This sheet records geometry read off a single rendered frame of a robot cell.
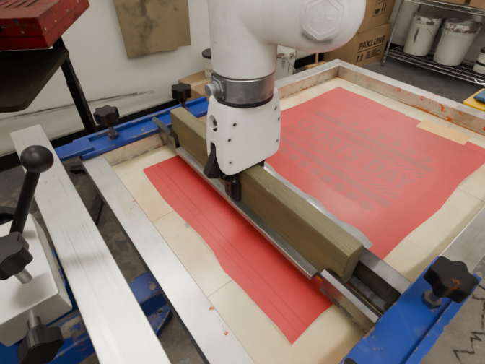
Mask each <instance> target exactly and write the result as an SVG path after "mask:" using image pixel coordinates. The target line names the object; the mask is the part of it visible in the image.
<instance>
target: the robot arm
mask: <svg viewBox="0 0 485 364"><path fill-rule="evenodd" d="M365 9H366V0H208V12H209V34H210V46H211V67H212V73H211V82H210V84H206V85H205V92H206V94H207V95H208V96H209V97H210V98H209V107H208V113H207V122H206V143H207V152H208V157H209V159H208V160H207V163H206V166H205V168H204V171H203V174H204V175H205V176H206V177H207V178H220V179H222V180H223V181H224V183H225V192H226V194H227V195H228V196H229V197H232V198H233V199H234V200H235V201H236V202H239V201H240V199H241V182H239V181H238V173H239V172H240V171H242V170H244V169H246V168H249V167H250V166H252V165H255V164H256V163H257V164H259V165H260V166H261V167H262V168H264V162H265V160H266V159H267V158H268V157H270V156H272V155H273V154H274V153H276V151H277V150H278V148H279V142H280V131H281V108H280V101H279V93H278V90H277V89H276V88H275V87H274V83H275V74H276V57H277V48H278V46H284V47H287V48H293V49H296V50H299V51H306V52H311V53H325V52H329V51H333V50H336V49H337V48H340V47H341V46H343V45H345V44H346V43H348V42H349V41H350V40H351V39H352V38H353V37H354V35H355V34H356V33H357V31H358V29H359V28H360V26H361V23H362V21H363V18H364V13H365ZM218 166H219V167H218Z"/></svg>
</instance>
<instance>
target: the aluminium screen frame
mask: <svg viewBox="0 0 485 364"><path fill-rule="evenodd" d="M334 77H339V78H342V79H345V80H346V81H349V82H352V83H354V84H356V85H359V86H361V87H364V88H366V89H368V90H371V91H373V92H376V93H379V94H381V95H384V96H386V97H388V98H391V99H394V100H397V101H398V102H401V103H404V104H406V105H409V106H411V107H413V108H416V109H419V110H421V111H424V112H426V113H429V114H431V115H433V116H436V117H438V118H441V119H443V120H446V121H449V122H450V123H453V124H456V125H458V126H461V127H463V128H465V129H468V130H471V131H474V132H476V133H478V134H481V135H483V136H485V112H483V111H481V110H478V109H475V108H472V107H470V106H467V105H464V104H461V103H458V102H455V101H453V100H450V99H447V98H445V97H442V96H439V95H436V94H433V93H431V92H427V91H425V90H422V89H419V88H417V87H414V86H411V85H409V84H405V83H403V82H399V81H397V80H394V79H391V78H389V77H386V76H383V75H381V74H377V73H375V72H373V71H369V70H366V69H363V68H361V67H358V66H355V65H353V64H349V63H346V62H345V61H341V60H339V59H336V60H333V61H329V62H328V63H325V64H321V65H319V66H316V67H313V68H311V69H308V70H305V71H301V72H300V73H297V74H293V75H291V76H289V77H285V78H283V79H280V80H277V81H275V83H274V87H275V88H276V89H277V90H278V93H279V99H282V98H285V97H287V96H290V95H293V94H295V93H297V92H300V91H302V90H305V89H307V88H309V87H312V86H315V85H318V84H320V83H322V82H325V81H327V80H330V79H333V78H334ZM165 145H167V144H166V143H165V142H164V141H163V140H162V139H161V138H160V133H159V132H158V133H156V134H153V135H151V136H147V137H145V138H143V139H140V140H137V141H135V142H132V143H129V144H126V145H123V146H121V147H118V148H115V149H112V150H110V151H108V152H104V153H102V154H100V155H97V156H94V157H91V158H89V159H86V160H83V159H82V157H81V156H80V155H79V156H77V157H78V158H79V161H80V163H81V165H82V167H83V169H84V171H85V173H86V174H87V175H88V177H89V179H90V180H91V182H92V184H93V185H94V187H95V188H96V190H97V192H98V193H99V195H100V196H101V198H102V200H103V201H104V202H105V204H106V206H107V208H108V209H109V210H110V213H111V214H112V216H113V217H114V219H115V221H116V222H117V223H118V225H119V227H120V229H121V230H122V231H123V234H124V235H125V236H126V238H127V240H128V242H129V243H130V244H131V246H132V248H133V249H134V251H135V252H136V254H137V256H138V257H139V259H140V260H141V262H142V264H143V265H144V267H145V269H146V270H147V271H148V273H149V275H150V277H151V278H152V280H153V281H154V283H155V285H156V286H157V288H158V289H159V291H160V292H161V294H162V296H163V298H164V299H165V300H166V302H167V304H168V305H169V307H170V309H171V310H172V312H173V313H174V315H175V317H176V318H177V320H178V321H179V323H180V325H181V326H182V328H183V329H184V331H185V333H186V334H187V335H188V338H189V339H190V341H191V342H192V344H193V346H194V347H195V348H196V350H197V352H198V353H199V355H200V356H201V358H202V360H203V361H204V363H205V364H256V363H255V361H254V360H253V359H252V357H251V356H250V355H249V354H248V352H247V350H246V349H245V348H244V347H243V345H242V344H241V343H240V341H239V340H238V338H237V337H236V336H235V334H234V333H233V332H232V330H231V329H230V328H229V327H228V325H227V324H226V322H225V321H224V319H223V318H222V317H221V316H220V314H219V313H218V311H217V310H216V308H215V307H214V306H213V305H212V303H211V302H210V300H209V299H208V298H207V297H206V295H205V294H204V292H203V291H202V289H201V288H200V287H199V286H198V284H197V283H196V281H195V280H194V278H192V276H191V275H190V273H189V272H188V270H187V269H186V268H185V267H184V265H183V264H182V262H181V261H180V259H179V258H178V257H177V256H176V255H175V253H174V251H173V250H172V249H171V247H170V246H169V245H168V244H167V242H166V241H165V239H164V238H163V237H162V235H161V234H160V232H159V231H158V230H157V229H156V227H155V226H154V225H153V223H152V221H151V220H150V219H149V218H148V217H147V215H146V214H145V212H144V211H143V209H142V208H141V207H140V206H139V204H138V203H137V201H136V200H135V198H133V196H132V195H131V193H130V192H129V190H128V189H127V188H126V187H125V185H124V184H123V182H122V181H121V179H120V178H119V177H118V176H117V174H116V173H115V171H114V170H113V169H112V168H111V167H112V166H114V165H117V164H119V163H122V162H125V161H127V160H130V159H132V158H134V157H137V156H139V155H143V154H145V153H147V152H150V151H152V150H155V149H157V148H160V147H163V146H165ZM484 255H485V206H484V207H483V208H482V209H481V210H480V212H479V213H478V214H477V215H476V216H475V217H474V218H473V219H472V220H471V221H470V222H469V223H468V224H467V225H466V226H465V228H464V229H463V230H462V231H461V232H460V233H459V234H458V236H457V237H456V238H455V239H454V240H453V241H452V242H451V243H450V245H449V246H448V247H447V248H446V249H445V250H444V251H443V252H442V253H441V254H440V256H444V257H446V258H447V259H449V260H451V261H462V262H464V263H465V264H466V266H467V267H468V271H469V272H470V273H471V272H472V271H473V270H474V268H475V267H476V266H477V264H478V263H479V262H480V260H482V258H483V257H484Z"/></svg>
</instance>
